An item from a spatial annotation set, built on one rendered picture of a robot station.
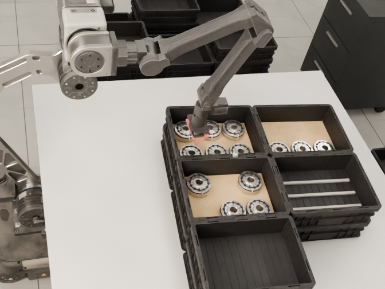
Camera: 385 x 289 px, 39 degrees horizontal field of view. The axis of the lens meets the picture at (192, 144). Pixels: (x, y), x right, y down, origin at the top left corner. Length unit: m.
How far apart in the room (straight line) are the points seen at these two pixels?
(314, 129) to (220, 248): 0.84
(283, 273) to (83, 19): 1.15
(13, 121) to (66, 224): 1.46
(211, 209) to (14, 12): 2.74
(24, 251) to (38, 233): 0.11
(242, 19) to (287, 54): 2.73
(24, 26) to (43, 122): 1.82
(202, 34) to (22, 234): 1.45
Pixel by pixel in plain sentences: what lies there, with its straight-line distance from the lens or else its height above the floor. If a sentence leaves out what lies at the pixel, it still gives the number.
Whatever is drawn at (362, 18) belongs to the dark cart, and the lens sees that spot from 3.49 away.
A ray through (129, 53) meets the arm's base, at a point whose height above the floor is 1.47.
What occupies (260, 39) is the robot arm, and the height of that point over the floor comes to 1.54.
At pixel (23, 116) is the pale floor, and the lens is 3.59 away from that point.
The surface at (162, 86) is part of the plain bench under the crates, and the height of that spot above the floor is 0.70.
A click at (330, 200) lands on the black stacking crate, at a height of 0.83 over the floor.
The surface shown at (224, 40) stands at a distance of 3.55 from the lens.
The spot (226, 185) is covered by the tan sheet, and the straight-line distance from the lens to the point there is 2.24.
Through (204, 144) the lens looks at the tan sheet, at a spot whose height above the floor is 0.83.
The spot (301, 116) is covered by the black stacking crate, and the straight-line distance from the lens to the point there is 2.61.
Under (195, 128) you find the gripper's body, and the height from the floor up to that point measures 1.05.
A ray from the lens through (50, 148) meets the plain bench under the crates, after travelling 2.46.
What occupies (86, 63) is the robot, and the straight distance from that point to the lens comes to 1.72.
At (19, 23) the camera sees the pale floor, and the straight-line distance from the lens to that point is 4.33.
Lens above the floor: 2.55
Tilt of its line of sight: 47 degrees down
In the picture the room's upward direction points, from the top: 14 degrees clockwise
